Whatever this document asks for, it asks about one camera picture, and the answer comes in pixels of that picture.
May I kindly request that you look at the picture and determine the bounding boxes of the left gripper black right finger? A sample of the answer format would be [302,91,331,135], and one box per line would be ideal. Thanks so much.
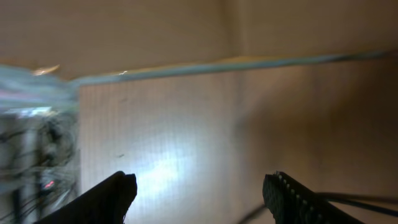
[262,172,362,224]

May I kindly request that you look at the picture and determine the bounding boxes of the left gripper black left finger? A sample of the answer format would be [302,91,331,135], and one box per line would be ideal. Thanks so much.
[35,171,137,224]

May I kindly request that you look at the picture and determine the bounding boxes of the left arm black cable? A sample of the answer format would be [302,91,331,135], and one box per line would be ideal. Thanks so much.
[239,192,398,224]

